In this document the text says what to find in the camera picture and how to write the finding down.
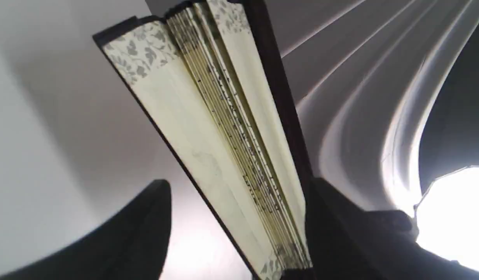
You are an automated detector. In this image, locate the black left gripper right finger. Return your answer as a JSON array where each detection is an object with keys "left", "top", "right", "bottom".
[{"left": 305, "top": 178, "right": 479, "bottom": 280}]

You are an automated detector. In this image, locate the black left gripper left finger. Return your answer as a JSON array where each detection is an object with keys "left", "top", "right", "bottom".
[{"left": 0, "top": 179, "right": 172, "bottom": 280}]

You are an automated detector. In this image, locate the cream paper folding fan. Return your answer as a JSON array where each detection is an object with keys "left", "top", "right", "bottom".
[{"left": 93, "top": 0, "right": 316, "bottom": 280}]

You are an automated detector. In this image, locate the white desk lamp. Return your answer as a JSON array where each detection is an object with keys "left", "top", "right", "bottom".
[{"left": 416, "top": 166, "right": 479, "bottom": 271}]

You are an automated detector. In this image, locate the grey backdrop curtain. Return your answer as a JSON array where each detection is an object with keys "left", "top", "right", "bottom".
[{"left": 266, "top": 0, "right": 479, "bottom": 217}]

